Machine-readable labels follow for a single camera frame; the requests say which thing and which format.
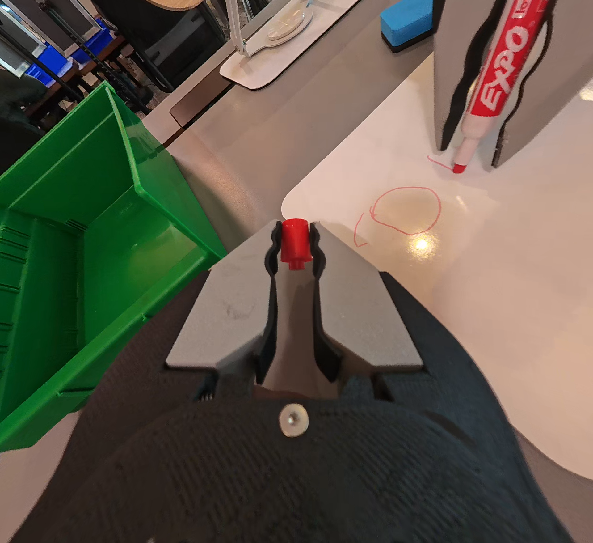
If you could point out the green plastic bin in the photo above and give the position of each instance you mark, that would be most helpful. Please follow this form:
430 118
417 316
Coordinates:
46 181

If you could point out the black office chair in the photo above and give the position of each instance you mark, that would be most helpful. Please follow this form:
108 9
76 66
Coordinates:
176 42

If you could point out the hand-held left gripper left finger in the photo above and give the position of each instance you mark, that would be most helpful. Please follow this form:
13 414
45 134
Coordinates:
222 316

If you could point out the blue whiteboard eraser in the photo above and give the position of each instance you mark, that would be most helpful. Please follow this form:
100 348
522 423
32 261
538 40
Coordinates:
407 14

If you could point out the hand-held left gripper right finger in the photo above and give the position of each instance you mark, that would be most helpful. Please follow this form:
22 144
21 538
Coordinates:
370 316

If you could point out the small blue storage bin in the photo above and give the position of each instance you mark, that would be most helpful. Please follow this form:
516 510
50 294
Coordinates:
48 63
92 42

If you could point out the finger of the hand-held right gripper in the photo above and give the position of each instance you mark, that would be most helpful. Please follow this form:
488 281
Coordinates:
454 19
556 79

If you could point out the red dry erase marker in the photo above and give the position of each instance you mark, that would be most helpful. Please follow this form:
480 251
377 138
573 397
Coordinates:
505 65

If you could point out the red marker cap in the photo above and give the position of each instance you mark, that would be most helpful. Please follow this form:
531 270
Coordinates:
296 239

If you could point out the white whiteboard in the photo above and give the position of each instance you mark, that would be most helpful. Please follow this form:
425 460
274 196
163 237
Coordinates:
463 297

